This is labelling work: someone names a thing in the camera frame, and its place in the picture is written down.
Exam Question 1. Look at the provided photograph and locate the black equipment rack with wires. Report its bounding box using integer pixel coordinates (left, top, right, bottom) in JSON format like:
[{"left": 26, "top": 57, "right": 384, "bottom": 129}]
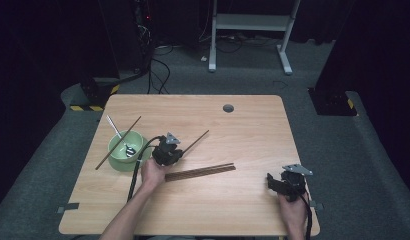
[{"left": 130, "top": 0, "right": 155, "bottom": 74}]

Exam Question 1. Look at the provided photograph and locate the yellow black hazard tape strip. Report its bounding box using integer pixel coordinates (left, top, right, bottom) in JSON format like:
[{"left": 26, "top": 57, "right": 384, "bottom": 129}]
[{"left": 69, "top": 105, "right": 104, "bottom": 112}]

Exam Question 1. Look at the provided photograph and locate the hand-held gripper black cable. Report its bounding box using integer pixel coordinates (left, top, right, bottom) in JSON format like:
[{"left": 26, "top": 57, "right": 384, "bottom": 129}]
[
  {"left": 126, "top": 135, "right": 165, "bottom": 203},
  {"left": 298, "top": 191, "right": 313, "bottom": 240}
]

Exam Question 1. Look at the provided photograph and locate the white metal stand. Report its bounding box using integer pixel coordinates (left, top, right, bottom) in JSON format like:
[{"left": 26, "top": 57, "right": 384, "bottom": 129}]
[{"left": 208, "top": 0, "right": 294, "bottom": 76}]

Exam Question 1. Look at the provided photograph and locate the green ceramic bowl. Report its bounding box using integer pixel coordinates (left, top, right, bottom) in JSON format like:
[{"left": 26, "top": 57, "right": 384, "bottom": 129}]
[{"left": 107, "top": 129, "right": 145, "bottom": 164}]

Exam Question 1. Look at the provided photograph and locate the metal spoon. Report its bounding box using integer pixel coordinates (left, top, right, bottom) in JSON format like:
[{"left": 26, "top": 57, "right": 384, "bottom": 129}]
[{"left": 105, "top": 114, "right": 137, "bottom": 158}]

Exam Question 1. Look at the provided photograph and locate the black floor cable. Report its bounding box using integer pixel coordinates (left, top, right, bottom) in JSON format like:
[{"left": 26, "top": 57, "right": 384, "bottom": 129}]
[{"left": 146, "top": 58, "right": 172, "bottom": 95}]

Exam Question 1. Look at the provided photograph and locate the person's left hand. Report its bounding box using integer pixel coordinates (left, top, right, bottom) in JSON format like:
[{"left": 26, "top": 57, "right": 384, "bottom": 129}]
[{"left": 140, "top": 157, "right": 175, "bottom": 193}]

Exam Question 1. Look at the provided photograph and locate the black stand base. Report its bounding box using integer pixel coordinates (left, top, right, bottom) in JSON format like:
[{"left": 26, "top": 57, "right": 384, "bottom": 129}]
[
  {"left": 307, "top": 87, "right": 358, "bottom": 117},
  {"left": 80, "top": 74, "right": 121, "bottom": 108}
]

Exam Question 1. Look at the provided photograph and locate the green ceramic plate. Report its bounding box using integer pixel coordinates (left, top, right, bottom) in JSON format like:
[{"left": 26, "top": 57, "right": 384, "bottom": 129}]
[{"left": 107, "top": 135, "right": 154, "bottom": 173}]

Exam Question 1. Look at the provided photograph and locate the right hand-held gripper black cable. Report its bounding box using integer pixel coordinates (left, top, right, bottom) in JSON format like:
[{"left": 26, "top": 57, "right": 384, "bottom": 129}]
[{"left": 298, "top": 191, "right": 313, "bottom": 240}]

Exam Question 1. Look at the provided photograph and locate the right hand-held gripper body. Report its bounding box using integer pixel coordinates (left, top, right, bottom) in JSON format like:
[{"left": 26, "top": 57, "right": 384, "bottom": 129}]
[{"left": 279, "top": 162, "right": 314, "bottom": 202}]

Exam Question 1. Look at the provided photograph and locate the person's right hand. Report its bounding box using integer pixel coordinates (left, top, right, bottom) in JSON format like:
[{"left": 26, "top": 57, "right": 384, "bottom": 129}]
[{"left": 277, "top": 191, "right": 310, "bottom": 231}]

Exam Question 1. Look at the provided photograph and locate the dark brown wooden chopstick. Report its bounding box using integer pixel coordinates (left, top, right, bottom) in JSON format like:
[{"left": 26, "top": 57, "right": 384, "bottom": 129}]
[
  {"left": 164, "top": 165, "right": 237, "bottom": 183},
  {"left": 164, "top": 162, "right": 235, "bottom": 179},
  {"left": 182, "top": 129, "right": 210, "bottom": 155},
  {"left": 94, "top": 115, "right": 143, "bottom": 171}
]

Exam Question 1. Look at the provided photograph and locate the black curtain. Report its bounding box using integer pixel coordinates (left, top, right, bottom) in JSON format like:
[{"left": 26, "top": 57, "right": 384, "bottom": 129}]
[
  {"left": 314, "top": 0, "right": 410, "bottom": 191},
  {"left": 0, "top": 0, "right": 121, "bottom": 198}
]

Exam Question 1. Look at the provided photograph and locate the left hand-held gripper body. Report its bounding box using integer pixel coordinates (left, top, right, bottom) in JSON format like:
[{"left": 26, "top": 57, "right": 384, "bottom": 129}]
[{"left": 151, "top": 131, "right": 183, "bottom": 167}]

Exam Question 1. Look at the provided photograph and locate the bundle of black floor cables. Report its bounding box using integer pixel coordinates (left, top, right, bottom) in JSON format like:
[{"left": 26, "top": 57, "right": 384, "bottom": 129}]
[{"left": 198, "top": 32, "right": 281, "bottom": 54}]

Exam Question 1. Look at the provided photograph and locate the left hand-held gripper black cable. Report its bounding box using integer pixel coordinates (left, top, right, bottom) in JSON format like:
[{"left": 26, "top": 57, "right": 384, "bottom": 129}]
[{"left": 126, "top": 135, "right": 165, "bottom": 203}]

